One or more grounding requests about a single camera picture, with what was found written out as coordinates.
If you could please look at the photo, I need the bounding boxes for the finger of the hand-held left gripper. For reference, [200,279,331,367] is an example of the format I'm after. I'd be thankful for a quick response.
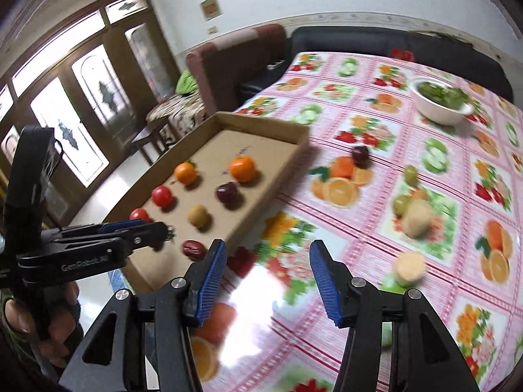
[60,218,148,241]
[106,221,170,256]

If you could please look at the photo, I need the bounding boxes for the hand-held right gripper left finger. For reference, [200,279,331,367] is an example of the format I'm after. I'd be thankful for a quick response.
[61,239,227,392]

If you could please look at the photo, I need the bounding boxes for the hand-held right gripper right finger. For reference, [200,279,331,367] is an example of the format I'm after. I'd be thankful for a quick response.
[309,240,481,392]

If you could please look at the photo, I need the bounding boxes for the red date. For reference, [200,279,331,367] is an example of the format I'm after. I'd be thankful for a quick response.
[181,239,207,260]

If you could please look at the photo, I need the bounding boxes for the red tomato with stem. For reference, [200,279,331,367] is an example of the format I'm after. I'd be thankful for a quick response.
[152,186,173,207]

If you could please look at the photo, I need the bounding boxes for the orange with green leaf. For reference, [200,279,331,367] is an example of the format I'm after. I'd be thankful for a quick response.
[174,160,199,186]

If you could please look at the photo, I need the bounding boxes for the shallow cardboard box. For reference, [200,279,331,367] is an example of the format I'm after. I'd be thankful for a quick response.
[104,111,310,292]

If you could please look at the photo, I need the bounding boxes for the pale yellow banana chunk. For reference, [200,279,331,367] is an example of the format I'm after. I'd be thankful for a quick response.
[402,200,433,237]

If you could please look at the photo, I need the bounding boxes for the person's left hand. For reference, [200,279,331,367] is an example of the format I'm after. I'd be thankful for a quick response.
[4,284,81,368]

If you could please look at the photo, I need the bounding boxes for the blue checked undercloth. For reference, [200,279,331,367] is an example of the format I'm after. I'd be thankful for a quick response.
[107,271,127,295]

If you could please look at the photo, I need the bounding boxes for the wooden side table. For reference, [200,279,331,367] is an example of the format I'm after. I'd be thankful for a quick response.
[131,122,168,164]

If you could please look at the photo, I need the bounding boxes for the floral blanket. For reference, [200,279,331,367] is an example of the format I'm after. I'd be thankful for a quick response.
[146,93,207,135]

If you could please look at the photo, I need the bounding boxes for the wooden stained glass doors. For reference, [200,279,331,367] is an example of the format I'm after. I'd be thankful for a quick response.
[0,0,180,213]

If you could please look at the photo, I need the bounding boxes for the green pillow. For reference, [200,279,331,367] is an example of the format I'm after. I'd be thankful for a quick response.
[176,69,199,95]

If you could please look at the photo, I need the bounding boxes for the brown sofa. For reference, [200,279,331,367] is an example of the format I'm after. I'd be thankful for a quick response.
[186,24,287,111]

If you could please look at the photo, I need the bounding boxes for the white bowl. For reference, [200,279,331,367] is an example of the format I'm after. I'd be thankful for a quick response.
[410,77,475,126]

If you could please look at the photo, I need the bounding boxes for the green leafy vegetables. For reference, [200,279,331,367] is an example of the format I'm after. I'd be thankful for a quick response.
[419,82,470,109]

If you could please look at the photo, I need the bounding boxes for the black sofa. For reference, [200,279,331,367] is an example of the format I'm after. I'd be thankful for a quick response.
[241,25,513,103]

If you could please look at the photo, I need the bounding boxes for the small yellow wall notice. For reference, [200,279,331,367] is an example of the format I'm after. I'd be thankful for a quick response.
[200,0,222,21]

